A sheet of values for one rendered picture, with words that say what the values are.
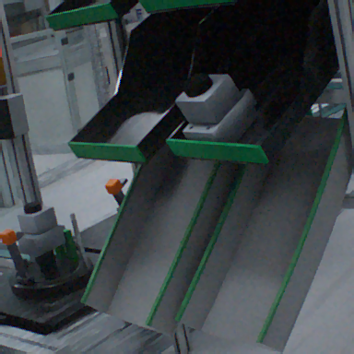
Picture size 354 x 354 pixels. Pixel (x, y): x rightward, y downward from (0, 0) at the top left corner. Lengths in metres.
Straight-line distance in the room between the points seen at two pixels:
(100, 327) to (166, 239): 0.17
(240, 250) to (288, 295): 0.13
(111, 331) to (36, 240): 0.18
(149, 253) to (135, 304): 0.07
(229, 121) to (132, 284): 0.27
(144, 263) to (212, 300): 0.12
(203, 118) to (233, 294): 0.21
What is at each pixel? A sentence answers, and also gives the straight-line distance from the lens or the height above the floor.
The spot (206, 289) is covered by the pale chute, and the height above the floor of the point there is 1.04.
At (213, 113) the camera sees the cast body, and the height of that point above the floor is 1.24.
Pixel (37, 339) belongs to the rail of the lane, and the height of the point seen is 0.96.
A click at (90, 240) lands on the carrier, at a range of 1.36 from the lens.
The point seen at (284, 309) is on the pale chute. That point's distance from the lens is 0.80.
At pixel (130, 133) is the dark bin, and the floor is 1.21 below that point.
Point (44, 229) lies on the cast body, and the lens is 1.16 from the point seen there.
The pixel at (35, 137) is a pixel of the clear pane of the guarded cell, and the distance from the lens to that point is 2.75.
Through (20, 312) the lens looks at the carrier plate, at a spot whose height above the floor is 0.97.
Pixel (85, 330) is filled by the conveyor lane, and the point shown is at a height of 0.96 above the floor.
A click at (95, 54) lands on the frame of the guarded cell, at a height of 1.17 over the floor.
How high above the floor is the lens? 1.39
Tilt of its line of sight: 15 degrees down
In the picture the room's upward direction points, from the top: 11 degrees counter-clockwise
